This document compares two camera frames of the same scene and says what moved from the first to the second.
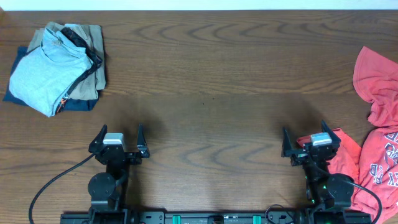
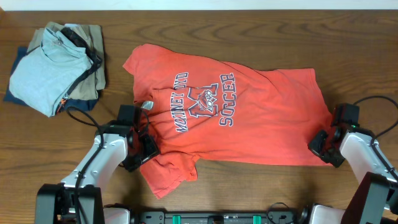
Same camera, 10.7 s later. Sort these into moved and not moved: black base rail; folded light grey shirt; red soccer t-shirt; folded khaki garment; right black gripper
Moved: red soccer t-shirt; right black gripper
Not moved: folded khaki garment; black base rail; folded light grey shirt
